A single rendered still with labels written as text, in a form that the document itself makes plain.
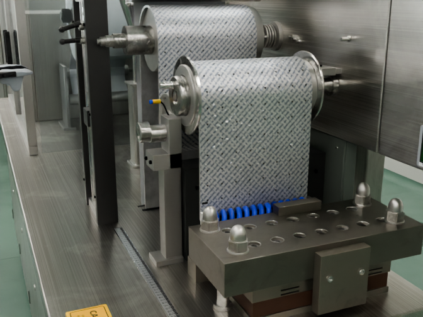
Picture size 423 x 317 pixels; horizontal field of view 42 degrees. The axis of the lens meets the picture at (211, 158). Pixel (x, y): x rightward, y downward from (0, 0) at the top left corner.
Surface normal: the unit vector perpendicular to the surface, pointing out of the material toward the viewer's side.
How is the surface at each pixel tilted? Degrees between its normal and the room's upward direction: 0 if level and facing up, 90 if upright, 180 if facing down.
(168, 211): 90
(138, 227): 0
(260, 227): 0
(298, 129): 90
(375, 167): 90
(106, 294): 0
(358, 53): 90
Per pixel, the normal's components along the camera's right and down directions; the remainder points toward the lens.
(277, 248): 0.00, -0.96
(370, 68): -0.92, 0.11
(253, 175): 0.39, 0.26
